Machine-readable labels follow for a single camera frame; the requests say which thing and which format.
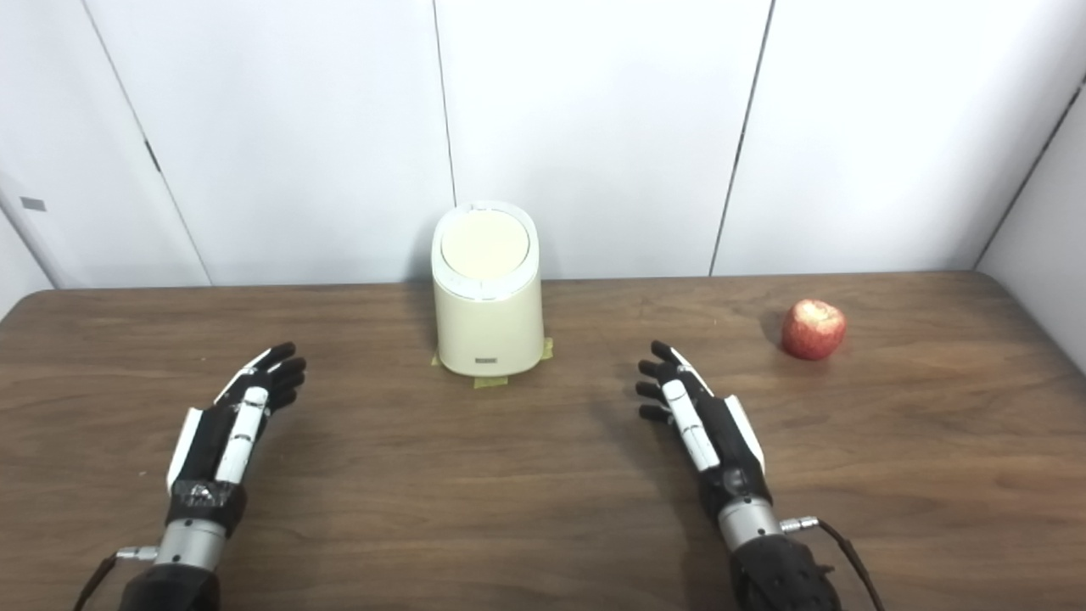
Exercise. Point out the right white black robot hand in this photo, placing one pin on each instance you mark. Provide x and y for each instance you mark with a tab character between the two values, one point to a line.
721	441

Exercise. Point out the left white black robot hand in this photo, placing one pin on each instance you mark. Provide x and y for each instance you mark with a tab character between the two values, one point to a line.
208	450

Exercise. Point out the red apple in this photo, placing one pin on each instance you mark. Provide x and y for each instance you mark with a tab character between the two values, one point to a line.
813	331

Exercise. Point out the cream-colored round bin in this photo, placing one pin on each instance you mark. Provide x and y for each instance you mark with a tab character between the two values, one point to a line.
488	331

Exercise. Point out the cream round bin lid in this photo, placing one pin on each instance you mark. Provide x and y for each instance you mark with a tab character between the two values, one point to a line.
485	244

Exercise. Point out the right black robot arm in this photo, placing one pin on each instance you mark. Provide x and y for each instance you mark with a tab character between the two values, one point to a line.
780	577

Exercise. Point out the wide yellow tape piece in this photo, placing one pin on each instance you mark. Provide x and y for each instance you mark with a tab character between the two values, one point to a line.
490	381

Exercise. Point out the grey wall label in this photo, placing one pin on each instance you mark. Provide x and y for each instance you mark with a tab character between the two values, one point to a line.
32	204

